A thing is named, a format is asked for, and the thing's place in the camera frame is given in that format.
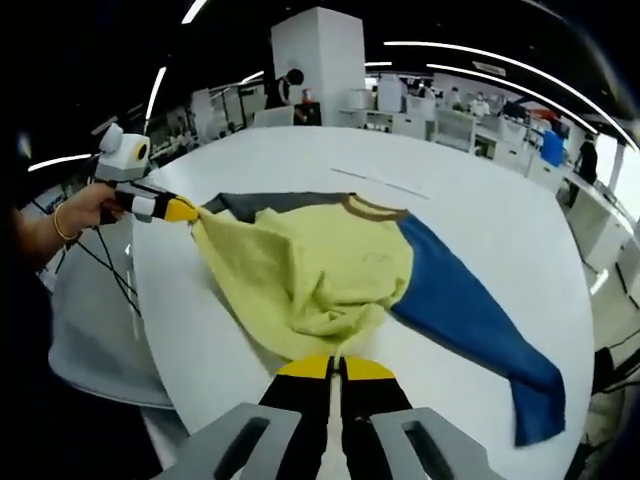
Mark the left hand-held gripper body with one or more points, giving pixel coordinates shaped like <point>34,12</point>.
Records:
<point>117,160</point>

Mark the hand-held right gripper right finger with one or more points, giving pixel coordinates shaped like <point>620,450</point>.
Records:
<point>385,440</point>

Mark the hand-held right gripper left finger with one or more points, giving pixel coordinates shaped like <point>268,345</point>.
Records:
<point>280,430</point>

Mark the yellow blue grey garment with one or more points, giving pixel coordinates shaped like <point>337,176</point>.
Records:
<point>340,260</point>

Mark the person's left hand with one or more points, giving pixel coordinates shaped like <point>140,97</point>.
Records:
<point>90,207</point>

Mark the short ceiling light strip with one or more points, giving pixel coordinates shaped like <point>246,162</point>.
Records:
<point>57,161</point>
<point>156,92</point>

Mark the grey white table cover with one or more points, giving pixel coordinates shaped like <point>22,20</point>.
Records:
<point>100,340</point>

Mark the black cabinet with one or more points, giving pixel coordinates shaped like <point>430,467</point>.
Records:
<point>310,115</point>

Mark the long ceiling light strip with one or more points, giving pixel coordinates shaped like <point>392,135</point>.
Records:
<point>194,11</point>

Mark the white square pillar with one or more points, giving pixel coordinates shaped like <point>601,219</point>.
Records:
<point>320,65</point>

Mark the black bulky object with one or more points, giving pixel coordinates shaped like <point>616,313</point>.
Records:
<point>604,370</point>

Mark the person's dark clothing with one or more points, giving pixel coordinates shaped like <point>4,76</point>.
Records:
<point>30,400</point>

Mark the white desk row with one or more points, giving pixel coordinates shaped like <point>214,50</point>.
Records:
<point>595,220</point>

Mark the blue container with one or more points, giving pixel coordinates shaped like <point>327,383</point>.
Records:
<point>552,148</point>

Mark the curved ceiling light strip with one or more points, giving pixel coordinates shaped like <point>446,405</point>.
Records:
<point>500,60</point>
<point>490,77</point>

